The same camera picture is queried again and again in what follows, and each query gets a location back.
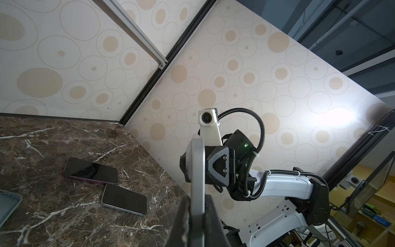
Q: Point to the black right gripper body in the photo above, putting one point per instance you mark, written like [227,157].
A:
[226,166]

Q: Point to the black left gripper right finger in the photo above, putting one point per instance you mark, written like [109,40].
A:
[213,228]

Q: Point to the black phone white edge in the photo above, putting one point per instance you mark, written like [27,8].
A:
[124,200]

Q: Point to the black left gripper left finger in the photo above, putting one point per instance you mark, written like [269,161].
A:
[180,231]

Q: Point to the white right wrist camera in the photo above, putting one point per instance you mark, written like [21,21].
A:
[209,127]

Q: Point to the aluminium rail back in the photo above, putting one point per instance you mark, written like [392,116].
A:
[115,11]

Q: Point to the black phone silver edge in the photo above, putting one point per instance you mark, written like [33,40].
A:
[195,162]

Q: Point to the light blue phone case far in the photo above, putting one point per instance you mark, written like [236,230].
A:
[9,203]

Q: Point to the black phone purple edge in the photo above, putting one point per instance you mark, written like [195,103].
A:
[82,170]

